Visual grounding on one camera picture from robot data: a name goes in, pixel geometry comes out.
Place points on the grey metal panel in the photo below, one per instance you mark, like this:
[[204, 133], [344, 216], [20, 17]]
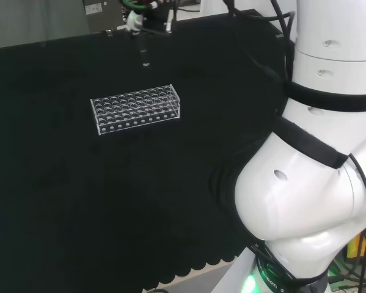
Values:
[[101, 15]]

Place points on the black bench cloth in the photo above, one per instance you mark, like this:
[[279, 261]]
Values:
[[109, 198]]

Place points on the yellow stop button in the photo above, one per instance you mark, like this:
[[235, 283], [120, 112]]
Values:
[[357, 247]]

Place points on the clear glass test tube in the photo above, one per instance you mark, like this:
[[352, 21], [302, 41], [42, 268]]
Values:
[[143, 52]]

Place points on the clear plastic test tube rack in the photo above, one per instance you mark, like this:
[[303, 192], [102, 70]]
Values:
[[133, 111]]

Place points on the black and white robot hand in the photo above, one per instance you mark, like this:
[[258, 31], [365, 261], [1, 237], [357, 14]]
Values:
[[134, 20]]

